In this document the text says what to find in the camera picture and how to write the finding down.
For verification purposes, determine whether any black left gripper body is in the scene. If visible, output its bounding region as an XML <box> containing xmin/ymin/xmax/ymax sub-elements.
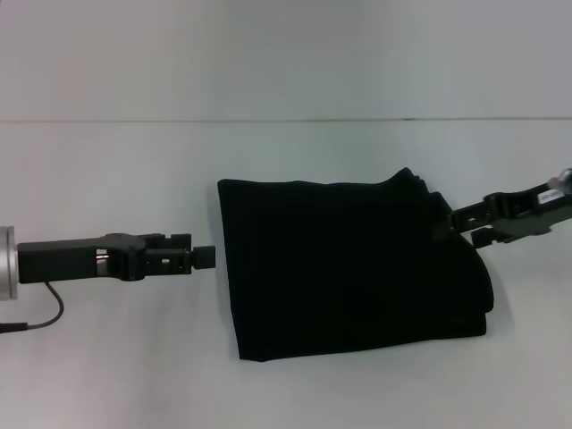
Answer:
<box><xmin>16</xmin><ymin>231</ymin><xmax>156</xmax><ymax>283</ymax></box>

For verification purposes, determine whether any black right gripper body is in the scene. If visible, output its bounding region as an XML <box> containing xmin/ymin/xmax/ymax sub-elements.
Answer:
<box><xmin>484</xmin><ymin>178</ymin><xmax>572</xmax><ymax>245</ymax></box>

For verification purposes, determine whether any black t-shirt with FREE print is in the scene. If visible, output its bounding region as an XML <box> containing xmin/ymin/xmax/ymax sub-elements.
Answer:
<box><xmin>216</xmin><ymin>166</ymin><xmax>495</xmax><ymax>363</ymax></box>

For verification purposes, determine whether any right arm silver cable plug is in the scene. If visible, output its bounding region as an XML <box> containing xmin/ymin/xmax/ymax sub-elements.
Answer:
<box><xmin>548</xmin><ymin>166</ymin><xmax>572</xmax><ymax>191</ymax></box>

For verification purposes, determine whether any thin dark cable brown sleeve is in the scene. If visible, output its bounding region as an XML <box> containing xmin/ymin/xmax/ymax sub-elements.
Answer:
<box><xmin>0</xmin><ymin>281</ymin><xmax>67</xmax><ymax>334</ymax></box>

